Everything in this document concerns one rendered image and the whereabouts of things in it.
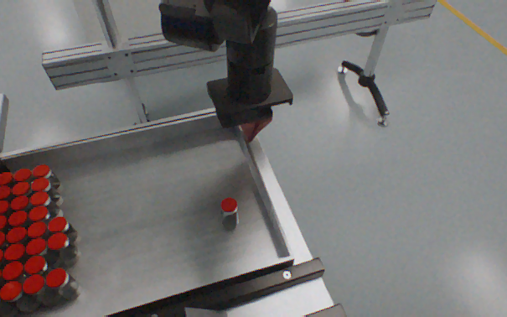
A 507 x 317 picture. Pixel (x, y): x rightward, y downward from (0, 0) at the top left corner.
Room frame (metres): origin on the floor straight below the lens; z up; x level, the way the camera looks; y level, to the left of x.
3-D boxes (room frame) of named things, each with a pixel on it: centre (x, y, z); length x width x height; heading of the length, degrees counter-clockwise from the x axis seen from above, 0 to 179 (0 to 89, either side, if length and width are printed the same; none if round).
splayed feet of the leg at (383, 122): (1.49, -0.61, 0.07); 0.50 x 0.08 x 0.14; 18
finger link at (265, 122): (0.36, 0.01, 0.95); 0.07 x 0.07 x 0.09; 19
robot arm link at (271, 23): (0.36, 0.00, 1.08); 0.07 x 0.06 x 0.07; 71
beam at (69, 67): (1.30, -0.04, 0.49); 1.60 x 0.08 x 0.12; 108
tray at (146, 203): (0.24, 0.15, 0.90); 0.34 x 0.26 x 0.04; 107
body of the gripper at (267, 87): (0.36, 0.00, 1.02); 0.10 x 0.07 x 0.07; 109
